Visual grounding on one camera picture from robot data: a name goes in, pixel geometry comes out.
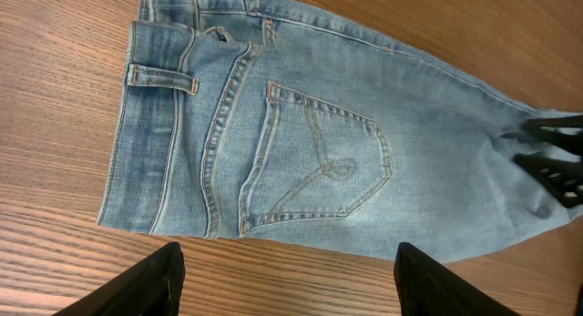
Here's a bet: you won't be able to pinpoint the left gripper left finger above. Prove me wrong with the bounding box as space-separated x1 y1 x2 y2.
55 242 186 316

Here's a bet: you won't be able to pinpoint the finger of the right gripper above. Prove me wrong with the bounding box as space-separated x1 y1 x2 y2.
513 154 582 209
521 115 582 156

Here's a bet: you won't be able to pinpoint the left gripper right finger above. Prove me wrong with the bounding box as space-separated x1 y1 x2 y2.
394 242 517 316

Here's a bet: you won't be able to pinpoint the light blue denim jeans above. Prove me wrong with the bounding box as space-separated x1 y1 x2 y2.
97 0 582 262

